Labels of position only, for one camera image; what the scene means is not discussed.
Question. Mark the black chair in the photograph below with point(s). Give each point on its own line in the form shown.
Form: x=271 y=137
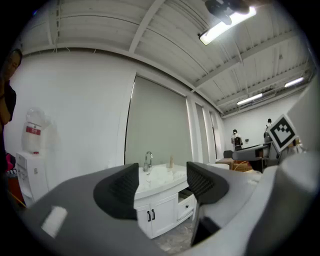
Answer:
x=227 y=153

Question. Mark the clear water bottle red label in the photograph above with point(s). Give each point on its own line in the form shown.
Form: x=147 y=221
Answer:
x=35 y=130

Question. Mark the white vanity cabinet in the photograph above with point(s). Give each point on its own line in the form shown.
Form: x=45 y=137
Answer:
x=165 y=215

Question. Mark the white water dispenser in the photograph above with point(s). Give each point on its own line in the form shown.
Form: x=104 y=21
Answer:
x=30 y=177

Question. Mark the white cloth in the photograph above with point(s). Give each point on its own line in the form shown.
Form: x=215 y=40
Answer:
x=160 y=173

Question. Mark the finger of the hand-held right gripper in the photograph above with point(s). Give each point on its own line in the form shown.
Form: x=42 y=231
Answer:
x=250 y=155

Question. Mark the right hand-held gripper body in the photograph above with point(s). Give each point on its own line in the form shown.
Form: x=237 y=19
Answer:
x=281 y=132

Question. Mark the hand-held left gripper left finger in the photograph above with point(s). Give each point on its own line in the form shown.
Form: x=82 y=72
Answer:
x=75 y=205

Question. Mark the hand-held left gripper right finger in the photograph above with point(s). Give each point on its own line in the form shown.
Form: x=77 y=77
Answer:
x=212 y=185

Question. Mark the long ceiling light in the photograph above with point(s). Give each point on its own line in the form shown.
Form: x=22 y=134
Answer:
x=294 y=82
x=225 y=27
x=250 y=99

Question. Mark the chrome faucet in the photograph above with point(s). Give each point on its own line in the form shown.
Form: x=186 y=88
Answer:
x=147 y=163

